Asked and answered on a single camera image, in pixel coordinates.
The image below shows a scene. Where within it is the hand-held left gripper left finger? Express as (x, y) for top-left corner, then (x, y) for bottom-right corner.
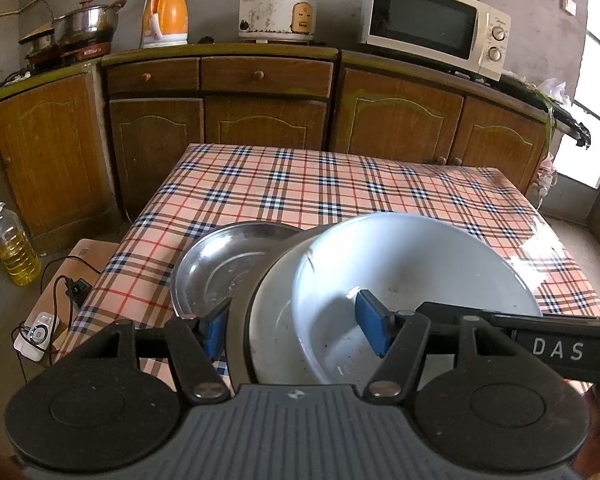
(62, 300), (231, 403)

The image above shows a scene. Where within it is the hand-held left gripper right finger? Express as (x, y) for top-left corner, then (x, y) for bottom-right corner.
(355, 290), (531, 403)

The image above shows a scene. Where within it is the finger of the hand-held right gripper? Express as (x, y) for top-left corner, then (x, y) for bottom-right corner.
(415, 301), (511, 333)

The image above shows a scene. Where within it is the steel bowl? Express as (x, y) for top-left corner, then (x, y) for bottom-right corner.
(226, 225), (331, 396)

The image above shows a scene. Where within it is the blue patterned ceramic bowl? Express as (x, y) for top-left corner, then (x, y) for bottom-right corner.
(292, 212), (543, 386)

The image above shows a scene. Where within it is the white ceramic bowl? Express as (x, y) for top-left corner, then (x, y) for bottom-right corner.
(250, 247), (326, 386)

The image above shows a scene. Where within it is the large steel plate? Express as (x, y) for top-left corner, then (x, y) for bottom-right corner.
(170, 222), (306, 321)

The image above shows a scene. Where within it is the cardboard box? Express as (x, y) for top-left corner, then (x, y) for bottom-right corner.
(32, 239), (121, 351)

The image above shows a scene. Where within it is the black plug adapter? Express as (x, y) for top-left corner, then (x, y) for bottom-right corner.
(65, 277), (92, 303)

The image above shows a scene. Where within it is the plaid tablecloth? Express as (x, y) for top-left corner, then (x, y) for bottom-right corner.
(55, 143), (600, 396)

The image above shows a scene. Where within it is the pink hanging bag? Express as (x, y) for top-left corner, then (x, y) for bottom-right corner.
(537, 152), (558, 196)

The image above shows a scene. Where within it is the white power strip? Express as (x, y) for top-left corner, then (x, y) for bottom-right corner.
(14, 312), (60, 361)

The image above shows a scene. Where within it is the wooden kitchen cabinet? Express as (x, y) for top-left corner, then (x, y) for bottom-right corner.
(0, 42), (556, 251)

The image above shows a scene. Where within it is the green onion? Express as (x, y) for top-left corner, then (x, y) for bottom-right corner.
(507, 72), (556, 146)

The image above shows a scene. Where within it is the cooking oil bottle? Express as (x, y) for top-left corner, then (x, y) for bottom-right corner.
(0, 197), (42, 287)

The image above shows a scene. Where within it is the dark flat tray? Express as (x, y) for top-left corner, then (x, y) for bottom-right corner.
(500, 72), (592, 148)

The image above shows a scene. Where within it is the white plastic bag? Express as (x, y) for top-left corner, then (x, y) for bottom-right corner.
(537, 78), (573, 106)

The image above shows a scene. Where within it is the window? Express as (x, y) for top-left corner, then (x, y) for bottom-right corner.
(550, 0), (600, 191)

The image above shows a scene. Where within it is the white microwave oven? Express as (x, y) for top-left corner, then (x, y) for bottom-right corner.
(357, 0), (512, 82)

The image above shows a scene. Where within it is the red black induction cooker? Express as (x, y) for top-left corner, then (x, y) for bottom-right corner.
(57, 42), (113, 61)

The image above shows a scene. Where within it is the orange electric kettle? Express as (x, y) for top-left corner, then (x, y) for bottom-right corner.
(141, 0), (189, 49)

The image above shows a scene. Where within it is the white rice cooker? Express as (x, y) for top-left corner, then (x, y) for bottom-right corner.
(232, 0), (322, 43)

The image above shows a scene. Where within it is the steel pot with lid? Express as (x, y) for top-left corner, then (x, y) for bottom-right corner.
(52, 0), (127, 48)

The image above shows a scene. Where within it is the small dark pot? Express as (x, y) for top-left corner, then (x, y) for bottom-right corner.
(19, 25), (61, 66)

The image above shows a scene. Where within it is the black cable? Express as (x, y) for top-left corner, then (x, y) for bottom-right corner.
(12, 255), (106, 386)

